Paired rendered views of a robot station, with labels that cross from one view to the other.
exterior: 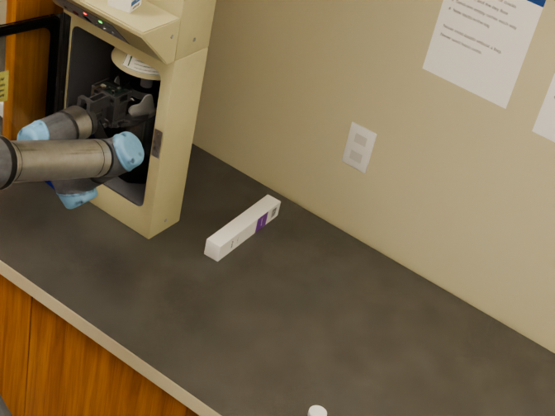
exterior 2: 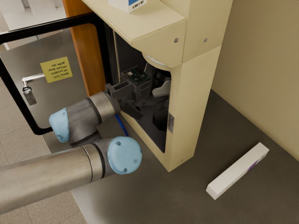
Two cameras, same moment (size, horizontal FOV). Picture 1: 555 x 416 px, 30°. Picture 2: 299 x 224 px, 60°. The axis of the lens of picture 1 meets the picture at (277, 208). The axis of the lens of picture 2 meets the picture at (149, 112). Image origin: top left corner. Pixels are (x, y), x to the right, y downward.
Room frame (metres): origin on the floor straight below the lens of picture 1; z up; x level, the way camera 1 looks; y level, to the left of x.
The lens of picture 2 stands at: (1.48, 0.15, 1.75)
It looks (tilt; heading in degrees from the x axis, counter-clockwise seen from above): 50 degrees down; 27
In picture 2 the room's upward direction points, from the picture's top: straight up
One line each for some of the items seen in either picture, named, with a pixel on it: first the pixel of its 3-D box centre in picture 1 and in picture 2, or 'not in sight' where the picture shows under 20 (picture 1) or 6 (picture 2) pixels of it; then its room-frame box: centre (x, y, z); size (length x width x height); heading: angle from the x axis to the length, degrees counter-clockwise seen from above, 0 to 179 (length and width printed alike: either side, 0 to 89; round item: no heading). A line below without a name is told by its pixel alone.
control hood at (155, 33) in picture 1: (101, 16); (114, 15); (1.90, 0.44, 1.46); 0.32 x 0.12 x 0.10; 62
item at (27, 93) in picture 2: not in sight; (30, 97); (1.79, 0.71, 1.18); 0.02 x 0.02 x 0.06; 52
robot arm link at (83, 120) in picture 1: (73, 123); (102, 106); (1.82, 0.46, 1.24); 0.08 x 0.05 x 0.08; 62
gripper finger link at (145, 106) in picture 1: (147, 105); (168, 87); (1.96, 0.33, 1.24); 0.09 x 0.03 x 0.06; 128
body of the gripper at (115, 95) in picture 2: (101, 109); (128, 91); (1.89, 0.42, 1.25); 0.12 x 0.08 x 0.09; 152
